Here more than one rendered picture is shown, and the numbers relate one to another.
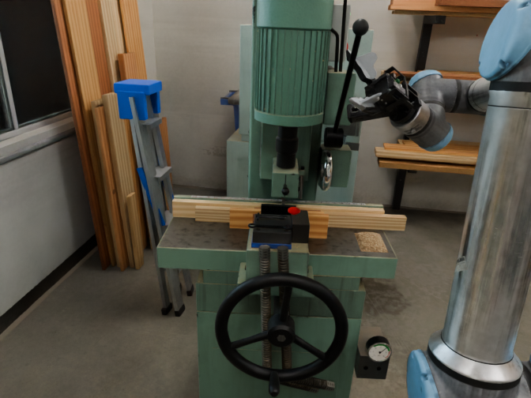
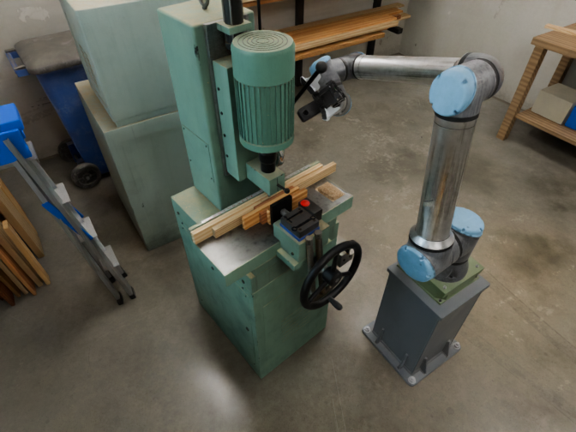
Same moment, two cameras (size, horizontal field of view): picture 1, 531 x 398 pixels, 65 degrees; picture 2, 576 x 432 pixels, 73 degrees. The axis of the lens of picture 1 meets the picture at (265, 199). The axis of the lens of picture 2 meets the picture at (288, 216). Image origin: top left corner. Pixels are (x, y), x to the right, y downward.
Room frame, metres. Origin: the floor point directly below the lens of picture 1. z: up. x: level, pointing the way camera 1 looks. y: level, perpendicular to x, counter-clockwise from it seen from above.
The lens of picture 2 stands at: (0.21, 0.62, 1.90)
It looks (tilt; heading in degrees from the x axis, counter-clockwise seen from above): 44 degrees down; 319
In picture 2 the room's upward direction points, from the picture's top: straight up
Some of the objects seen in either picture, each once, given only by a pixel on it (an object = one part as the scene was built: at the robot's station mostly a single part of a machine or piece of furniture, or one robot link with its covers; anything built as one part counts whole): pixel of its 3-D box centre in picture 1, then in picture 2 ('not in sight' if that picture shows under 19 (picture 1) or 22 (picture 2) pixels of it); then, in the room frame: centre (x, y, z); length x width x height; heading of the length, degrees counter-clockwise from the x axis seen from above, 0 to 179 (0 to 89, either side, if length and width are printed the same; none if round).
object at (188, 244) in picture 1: (276, 251); (285, 229); (0.96, -0.03, 0.87); 0.61 x 0.30 x 0.06; 89
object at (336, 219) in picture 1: (299, 218); (279, 196); (1.07, -0.10, 0.92); 0.59 x 0.02 x 0.04; 89
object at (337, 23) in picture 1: (336, 33); not in sight; (1.39, -0.20, 1.40); 0.10 x 0.06 x 0.16; 179
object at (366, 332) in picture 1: (369, 351); (338, 249); (0.92, -0.31, 0.58); 0.12 x 0.08 x 0.08; 179
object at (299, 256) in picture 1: (276, 253); (301, 233); (0.88, -0.03, 0.92); 0.15 x 0.13 x 0.09; 89
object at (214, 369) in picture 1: (273, 343); (257, 275); (1.19, -0.05, 0.36); 0.58 x 0.45 x 0.71; 179
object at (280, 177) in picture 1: (285, 179); (265, 177); (1.09, -0.05, 1.03); 0.14 x 0.07 x 0.09; 179
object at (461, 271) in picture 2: not in sight; (447, 255); (0.55, -0.55, 0.68); 0.19 x 0.19 x 0.10
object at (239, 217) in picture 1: (276, 219); (272, 207); (1.03, -0.03, 0.93); 0.26 x 0.01 x 0.06; 89
